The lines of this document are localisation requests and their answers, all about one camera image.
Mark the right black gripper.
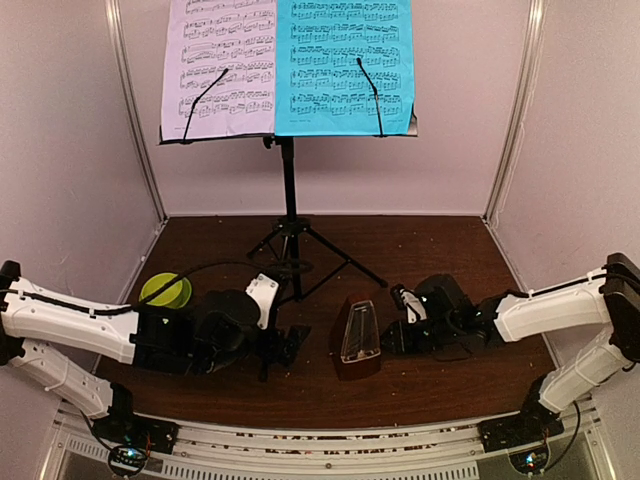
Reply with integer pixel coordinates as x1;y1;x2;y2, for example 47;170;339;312
375;318;458;358

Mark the wooden metronome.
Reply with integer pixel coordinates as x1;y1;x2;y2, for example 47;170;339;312
329;294;381;382

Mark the black perforated music stand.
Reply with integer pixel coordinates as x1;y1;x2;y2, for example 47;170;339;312
158;0;419;384

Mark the cyan paper sheet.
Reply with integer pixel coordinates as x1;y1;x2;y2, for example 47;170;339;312
275;1;416;137

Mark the lilac sheet music paper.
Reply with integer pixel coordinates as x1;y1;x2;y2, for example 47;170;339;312
160;0;277;144

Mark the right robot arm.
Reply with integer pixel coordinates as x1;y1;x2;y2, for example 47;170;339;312
380;253;639;442

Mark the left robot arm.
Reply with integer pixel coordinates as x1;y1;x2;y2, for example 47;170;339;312
1;260;311;444

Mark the green bowl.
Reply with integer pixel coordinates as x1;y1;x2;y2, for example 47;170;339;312
139;272;193;309

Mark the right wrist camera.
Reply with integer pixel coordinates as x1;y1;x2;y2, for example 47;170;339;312
390;284;427;324

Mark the aluminium front rail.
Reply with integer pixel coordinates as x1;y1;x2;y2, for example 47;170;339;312
49;392;614;480

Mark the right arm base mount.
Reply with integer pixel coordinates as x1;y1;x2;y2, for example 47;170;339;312
478;414;564;476

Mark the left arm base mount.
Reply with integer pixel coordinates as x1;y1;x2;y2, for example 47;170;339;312
83;414;179;478

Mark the left aluminium frame post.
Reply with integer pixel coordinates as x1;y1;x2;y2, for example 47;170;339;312
104;0;168;224

